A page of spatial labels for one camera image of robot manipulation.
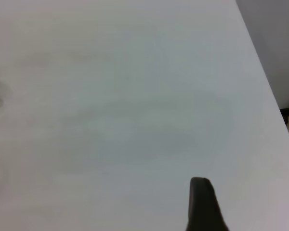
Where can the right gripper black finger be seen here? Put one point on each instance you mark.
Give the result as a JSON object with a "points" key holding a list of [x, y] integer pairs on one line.
{"points": [[202, 207]]}

